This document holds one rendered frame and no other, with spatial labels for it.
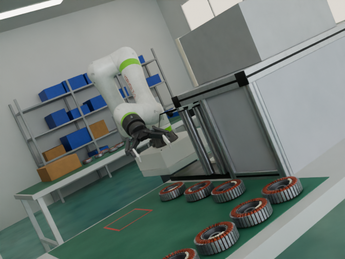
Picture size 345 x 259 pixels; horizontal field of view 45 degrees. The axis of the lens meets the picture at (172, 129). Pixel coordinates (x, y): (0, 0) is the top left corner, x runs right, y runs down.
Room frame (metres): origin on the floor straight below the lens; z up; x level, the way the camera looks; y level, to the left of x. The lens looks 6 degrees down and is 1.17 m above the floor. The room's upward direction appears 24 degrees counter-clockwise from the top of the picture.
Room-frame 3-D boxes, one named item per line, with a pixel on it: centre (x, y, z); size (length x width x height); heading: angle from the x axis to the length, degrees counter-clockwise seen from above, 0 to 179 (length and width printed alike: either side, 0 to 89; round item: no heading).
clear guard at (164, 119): (1.83, -0.13, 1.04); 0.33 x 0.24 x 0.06; 31
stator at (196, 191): (1.51, 0.00, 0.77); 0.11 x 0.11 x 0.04
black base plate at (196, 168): (1.91, -0.29, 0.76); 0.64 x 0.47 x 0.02; 121
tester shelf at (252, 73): (1.65, -0.45, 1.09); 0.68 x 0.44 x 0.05; 121
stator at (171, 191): (1.67, 0.10, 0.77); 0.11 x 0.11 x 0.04
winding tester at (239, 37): (1.64, -0.44, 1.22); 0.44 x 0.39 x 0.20; 121
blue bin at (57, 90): (7.98, 1.79, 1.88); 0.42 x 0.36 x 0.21; 31
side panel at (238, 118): (1.42, -0.21, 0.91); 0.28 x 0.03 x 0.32; 31
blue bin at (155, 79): (9.00, 0.09, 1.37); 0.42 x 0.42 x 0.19; 32
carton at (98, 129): (8.23, 1.40, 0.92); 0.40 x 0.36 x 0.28; 31
